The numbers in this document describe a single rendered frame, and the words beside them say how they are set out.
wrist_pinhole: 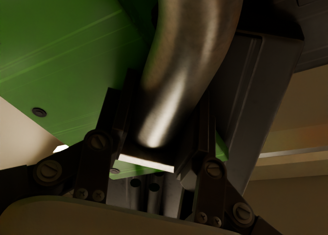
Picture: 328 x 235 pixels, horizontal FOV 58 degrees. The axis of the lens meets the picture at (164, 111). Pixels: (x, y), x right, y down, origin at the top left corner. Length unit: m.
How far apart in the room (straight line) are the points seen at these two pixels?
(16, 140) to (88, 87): 6.65
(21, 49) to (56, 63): 0.02
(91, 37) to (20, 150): 6.70
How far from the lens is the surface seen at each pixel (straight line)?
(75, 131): 0.23
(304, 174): 4.63
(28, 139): 6.98
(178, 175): 0.16
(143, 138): 0.15
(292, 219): 4.27
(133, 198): 0.27
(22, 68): 0.19
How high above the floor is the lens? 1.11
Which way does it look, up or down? 28 degrees up
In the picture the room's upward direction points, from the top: 151 degrees clockwise
